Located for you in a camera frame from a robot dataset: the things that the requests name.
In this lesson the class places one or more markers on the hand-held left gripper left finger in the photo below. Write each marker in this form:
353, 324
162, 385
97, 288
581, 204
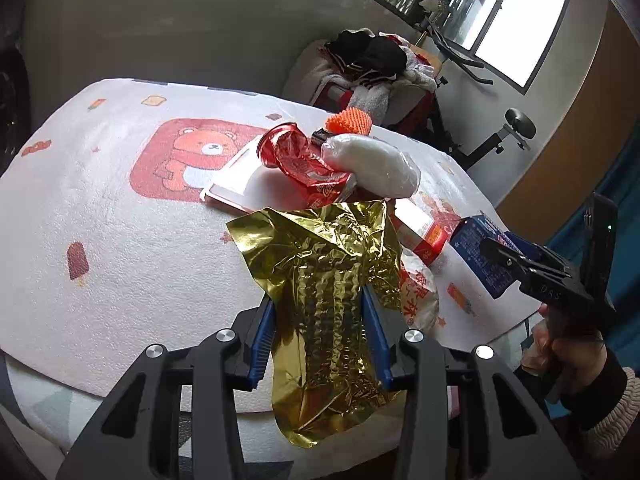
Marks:
262, 340

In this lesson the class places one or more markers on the blue carton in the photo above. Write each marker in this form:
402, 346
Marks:
475, 245

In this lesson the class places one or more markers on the crushed red drink can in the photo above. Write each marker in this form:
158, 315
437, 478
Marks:
300, 160

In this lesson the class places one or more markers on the white plastic tray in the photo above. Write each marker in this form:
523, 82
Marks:
245, 180

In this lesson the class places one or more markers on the grey geometric tablecloth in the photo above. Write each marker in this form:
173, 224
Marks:
40, 405

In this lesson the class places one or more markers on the orange foam fruit net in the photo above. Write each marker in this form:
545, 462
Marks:
350, 122

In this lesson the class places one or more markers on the red and white carton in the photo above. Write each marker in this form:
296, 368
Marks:
420, 230

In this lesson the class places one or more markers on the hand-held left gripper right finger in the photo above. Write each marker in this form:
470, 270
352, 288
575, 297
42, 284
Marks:
375, 330

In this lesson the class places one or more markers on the white chair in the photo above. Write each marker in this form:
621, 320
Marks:
305, 75

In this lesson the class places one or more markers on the white bear printed mat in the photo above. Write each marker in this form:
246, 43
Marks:
125, 260

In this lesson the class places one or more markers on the black framed window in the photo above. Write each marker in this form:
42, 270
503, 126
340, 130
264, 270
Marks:
520, 25

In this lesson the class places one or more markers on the black exercise bike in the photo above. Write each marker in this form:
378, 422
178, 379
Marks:
470, 110

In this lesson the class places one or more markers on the pile of clothes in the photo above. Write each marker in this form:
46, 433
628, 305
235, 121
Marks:
370, 57

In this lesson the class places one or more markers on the person's right forearm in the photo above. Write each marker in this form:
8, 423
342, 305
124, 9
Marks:
610, 400

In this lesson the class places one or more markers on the white plastic bag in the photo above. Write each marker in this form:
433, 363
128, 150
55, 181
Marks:
370, 165

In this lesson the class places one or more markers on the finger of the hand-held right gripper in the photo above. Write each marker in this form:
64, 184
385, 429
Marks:
545, 251
505, 257

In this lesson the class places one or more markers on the red printed clear plastic bag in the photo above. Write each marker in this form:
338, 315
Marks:
420, 300

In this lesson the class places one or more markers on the gold foil wrapper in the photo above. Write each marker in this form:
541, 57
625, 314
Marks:
325, 280

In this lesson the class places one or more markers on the person's right hand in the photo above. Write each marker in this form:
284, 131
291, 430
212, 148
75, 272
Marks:
580, 365

